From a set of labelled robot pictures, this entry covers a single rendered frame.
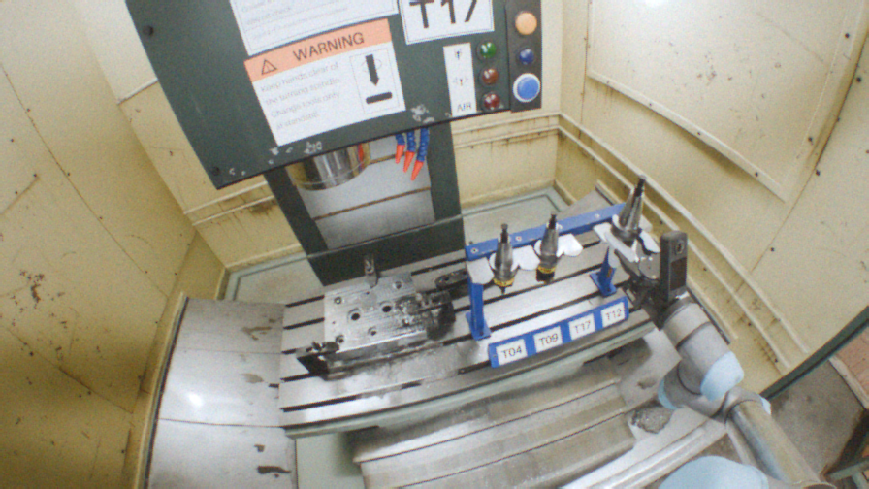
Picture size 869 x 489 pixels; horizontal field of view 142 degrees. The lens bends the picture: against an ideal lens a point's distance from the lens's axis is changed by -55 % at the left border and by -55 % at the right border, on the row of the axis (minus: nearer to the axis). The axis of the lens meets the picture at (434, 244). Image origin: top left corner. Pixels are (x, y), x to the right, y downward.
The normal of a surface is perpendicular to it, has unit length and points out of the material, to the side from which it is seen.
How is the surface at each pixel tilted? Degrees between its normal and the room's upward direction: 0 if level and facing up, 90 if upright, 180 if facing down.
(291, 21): 90
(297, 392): 0
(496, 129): 90
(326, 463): 0
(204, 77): 90
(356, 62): 90
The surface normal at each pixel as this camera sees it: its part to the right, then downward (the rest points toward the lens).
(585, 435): -0.01, -0.73
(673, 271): 0.11, 0.23
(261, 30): 0.22, 0.66
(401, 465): -0.27, -0.66
